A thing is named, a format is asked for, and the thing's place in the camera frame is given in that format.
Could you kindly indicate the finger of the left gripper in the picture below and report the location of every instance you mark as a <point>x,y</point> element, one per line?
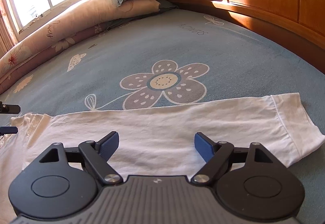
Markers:
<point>8,130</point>
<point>9,108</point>

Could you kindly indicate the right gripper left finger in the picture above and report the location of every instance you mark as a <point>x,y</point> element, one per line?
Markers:
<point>63,181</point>

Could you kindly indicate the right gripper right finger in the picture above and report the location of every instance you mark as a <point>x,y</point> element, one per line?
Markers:
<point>250,183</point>

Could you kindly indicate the white long sleeve shirt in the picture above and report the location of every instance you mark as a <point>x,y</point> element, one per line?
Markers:
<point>160,141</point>

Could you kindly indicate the pink curtain left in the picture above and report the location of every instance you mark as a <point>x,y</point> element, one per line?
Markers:
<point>8,38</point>

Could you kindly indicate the pink floral folded quilt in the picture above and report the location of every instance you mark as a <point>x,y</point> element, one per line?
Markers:
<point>80,16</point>

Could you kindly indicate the blue floral bed sheet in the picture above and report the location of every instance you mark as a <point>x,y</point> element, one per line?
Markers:
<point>175,58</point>

